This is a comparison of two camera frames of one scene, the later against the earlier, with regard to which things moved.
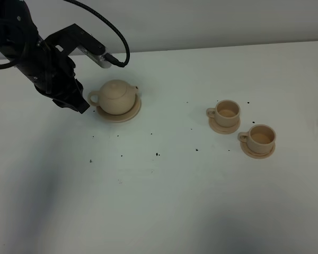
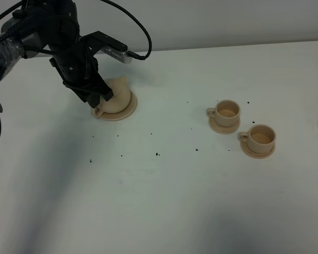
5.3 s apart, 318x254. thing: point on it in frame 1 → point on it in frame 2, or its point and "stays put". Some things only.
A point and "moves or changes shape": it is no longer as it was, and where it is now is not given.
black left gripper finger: [63, 104] → [91, 98]
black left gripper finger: [81, 105] → [102, 88]
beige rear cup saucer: [222, 129] stays put
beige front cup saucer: [246, 150] stays put
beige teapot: [115, 97] moves or changes shape
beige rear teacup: [226, 113] stays put
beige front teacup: [261, 138] stays put
